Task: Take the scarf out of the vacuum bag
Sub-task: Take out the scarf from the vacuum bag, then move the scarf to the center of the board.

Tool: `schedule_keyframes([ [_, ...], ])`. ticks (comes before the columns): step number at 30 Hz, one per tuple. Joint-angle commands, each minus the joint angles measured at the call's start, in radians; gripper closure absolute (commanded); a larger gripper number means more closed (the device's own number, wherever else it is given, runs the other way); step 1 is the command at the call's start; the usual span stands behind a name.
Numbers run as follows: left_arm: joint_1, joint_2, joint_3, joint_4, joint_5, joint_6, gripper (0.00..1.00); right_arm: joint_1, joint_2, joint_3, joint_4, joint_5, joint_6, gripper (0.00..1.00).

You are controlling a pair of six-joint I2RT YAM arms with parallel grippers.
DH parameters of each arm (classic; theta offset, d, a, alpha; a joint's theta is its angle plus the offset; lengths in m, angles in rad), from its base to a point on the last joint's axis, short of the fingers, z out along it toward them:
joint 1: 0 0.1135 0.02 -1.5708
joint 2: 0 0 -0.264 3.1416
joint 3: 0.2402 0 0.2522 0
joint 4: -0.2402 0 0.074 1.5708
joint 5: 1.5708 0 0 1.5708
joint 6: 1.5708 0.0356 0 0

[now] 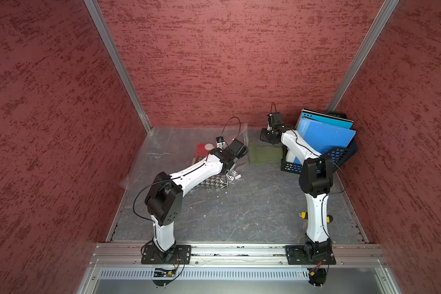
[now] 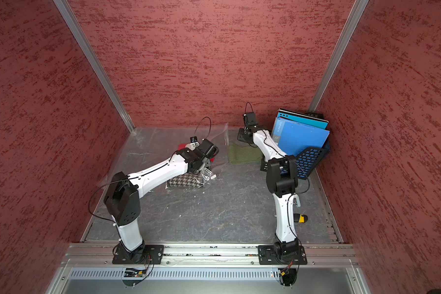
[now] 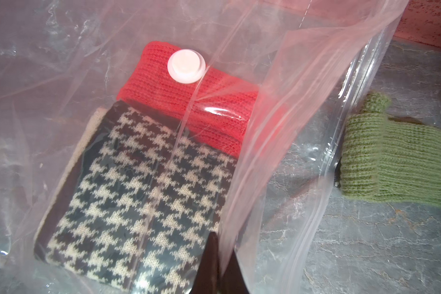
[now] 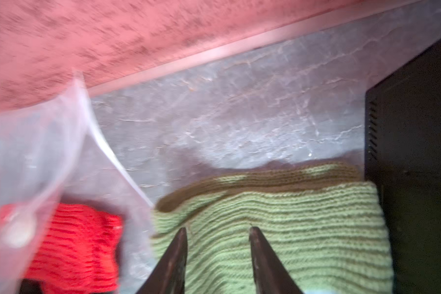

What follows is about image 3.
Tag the red knitted scarf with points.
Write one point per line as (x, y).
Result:
(222, 107)

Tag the houndstooth black white scarf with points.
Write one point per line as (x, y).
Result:
(136, 203)

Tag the green knitted scarf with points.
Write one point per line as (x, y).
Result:
(387, 159)

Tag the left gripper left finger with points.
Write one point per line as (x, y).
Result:
(206, 281)

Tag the white round bag valve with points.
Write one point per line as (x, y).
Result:
(186, 66)

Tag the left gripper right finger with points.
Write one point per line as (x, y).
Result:
(232, 281)

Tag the clear plastic vacuum bag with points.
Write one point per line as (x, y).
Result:
(312, 62)

